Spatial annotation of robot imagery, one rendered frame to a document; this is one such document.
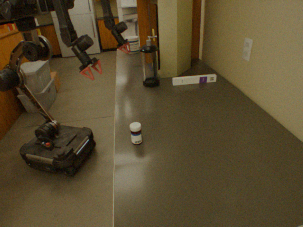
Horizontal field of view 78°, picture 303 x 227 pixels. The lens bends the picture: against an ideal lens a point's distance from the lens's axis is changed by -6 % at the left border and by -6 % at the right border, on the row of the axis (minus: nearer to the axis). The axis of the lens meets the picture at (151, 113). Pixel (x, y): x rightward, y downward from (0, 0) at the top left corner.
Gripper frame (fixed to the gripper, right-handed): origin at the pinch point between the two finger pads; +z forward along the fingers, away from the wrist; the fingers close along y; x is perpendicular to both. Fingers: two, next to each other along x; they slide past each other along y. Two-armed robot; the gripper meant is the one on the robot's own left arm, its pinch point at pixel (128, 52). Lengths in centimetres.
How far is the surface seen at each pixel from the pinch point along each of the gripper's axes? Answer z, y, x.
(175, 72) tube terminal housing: 27.3, -20.0, -30.8
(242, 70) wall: 42, -28, -69
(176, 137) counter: 35, -83, -39
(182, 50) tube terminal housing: 17.6, -13.1, -40.4
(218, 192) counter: 43, -106, -53
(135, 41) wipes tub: -3.8, 38.3, 6.4
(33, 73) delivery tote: -49, 53, 167
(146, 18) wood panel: -13.1, 8.7, -23.5
